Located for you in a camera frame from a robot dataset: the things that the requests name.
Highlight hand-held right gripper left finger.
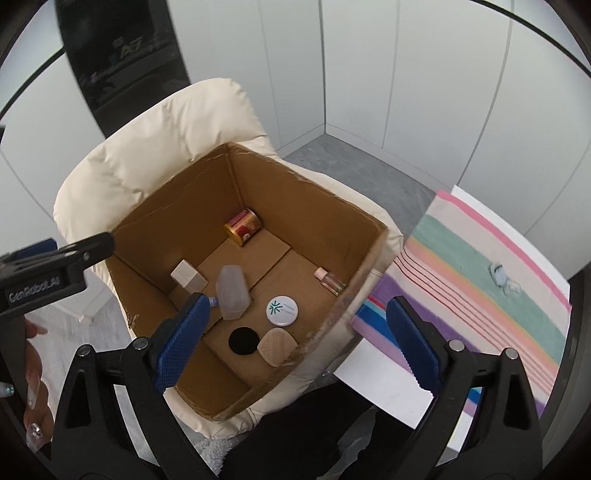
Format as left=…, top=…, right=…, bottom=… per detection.
left=51, top=293, right=218, bottom=480

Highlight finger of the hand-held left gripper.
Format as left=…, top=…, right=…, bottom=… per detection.
left=0, top=237, right=57, bottom=269
left=44, top=232, right=116, bottom=273

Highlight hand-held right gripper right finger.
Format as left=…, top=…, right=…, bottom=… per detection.
left=385, top=296, right=543, bottom=480

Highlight small pale beige carton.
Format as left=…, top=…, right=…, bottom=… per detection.
left=170, top=260, right=208, bottom=294

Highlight frosted plastic bottle purple cap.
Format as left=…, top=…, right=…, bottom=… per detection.
left=208, top=265, right=253, bottom=320

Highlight beige powder puff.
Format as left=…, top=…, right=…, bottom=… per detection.
left=256, top=329, right=296, bottom=367

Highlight small clear bottle pink cap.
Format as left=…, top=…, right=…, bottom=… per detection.
left=314, top=267, right=347, bottom=296

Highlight red and gold can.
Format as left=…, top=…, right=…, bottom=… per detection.
left=224, top=209, right=262, bottom=247

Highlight brown cardboard box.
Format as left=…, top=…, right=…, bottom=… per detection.
left=106, top=142, right=389, bottom=422

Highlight person's left hand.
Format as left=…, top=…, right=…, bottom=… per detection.
left=0, top=318, right=58, bottom=455

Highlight white small table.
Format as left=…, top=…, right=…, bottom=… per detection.
left=332, top=185, right=571, bottom=450

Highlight striped colourful cloth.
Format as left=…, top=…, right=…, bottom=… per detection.
left=351, top=189, right=573, bottom=418

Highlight cream padded chair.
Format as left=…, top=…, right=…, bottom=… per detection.
left=53, top=78, right=404, bottom=437

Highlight light blue fluffy blanket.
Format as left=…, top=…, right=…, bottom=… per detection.
left=198, top=434, right=243, bottom=480

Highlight black trousers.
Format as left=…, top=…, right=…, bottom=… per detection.
left=222, top=381, right=462, bottom=480

